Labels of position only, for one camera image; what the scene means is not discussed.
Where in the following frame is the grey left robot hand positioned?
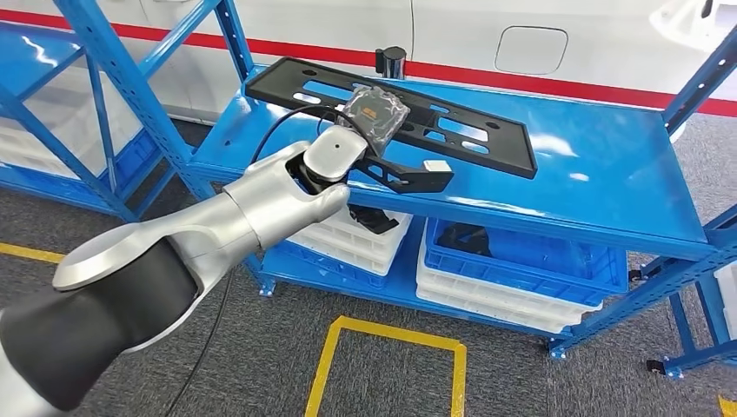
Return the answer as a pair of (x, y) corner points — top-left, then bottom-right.
(342, 86), (411, 157)

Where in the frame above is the long black plastic part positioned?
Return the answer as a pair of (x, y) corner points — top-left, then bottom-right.
(244, 56), (538, 181)

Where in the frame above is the small black plastic part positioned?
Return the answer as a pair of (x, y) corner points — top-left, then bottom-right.
(451, 222), (494, 258)
(348, 204), (400, 236)

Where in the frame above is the white plastic crate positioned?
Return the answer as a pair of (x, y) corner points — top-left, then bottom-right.
(0, 75), (139, 180)
(415, 224), (605, 323)
(286, 233), (402, 277)
(299, 206), (414, 257)
(415, 284), (586, 336)
(714, 261), (737, 341)

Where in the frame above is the blue plastic crate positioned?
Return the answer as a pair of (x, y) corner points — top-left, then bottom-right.
(424, 218), (630, 308)

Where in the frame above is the black chrome stanchion post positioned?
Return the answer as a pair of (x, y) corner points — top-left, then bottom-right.
(375, 45), (408, 81)

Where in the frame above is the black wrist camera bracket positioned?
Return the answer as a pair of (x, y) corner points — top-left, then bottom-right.
(351, 154), (455, 195)

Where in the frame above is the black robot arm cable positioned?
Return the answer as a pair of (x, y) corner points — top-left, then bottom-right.
(163, 104), (361, 417)

